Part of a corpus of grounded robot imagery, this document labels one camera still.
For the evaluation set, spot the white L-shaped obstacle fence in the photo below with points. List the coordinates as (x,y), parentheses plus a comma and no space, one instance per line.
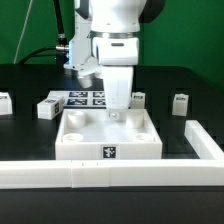
(26,161)

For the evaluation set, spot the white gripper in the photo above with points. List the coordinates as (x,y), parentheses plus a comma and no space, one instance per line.
(117,58)

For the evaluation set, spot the white square table top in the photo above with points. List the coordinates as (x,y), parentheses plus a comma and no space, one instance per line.
(89,134)

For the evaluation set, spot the white base tag plate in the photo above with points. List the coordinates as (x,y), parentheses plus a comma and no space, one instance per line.
(79,99)

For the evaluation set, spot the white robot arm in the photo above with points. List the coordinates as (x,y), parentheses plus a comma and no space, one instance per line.
(116,19)

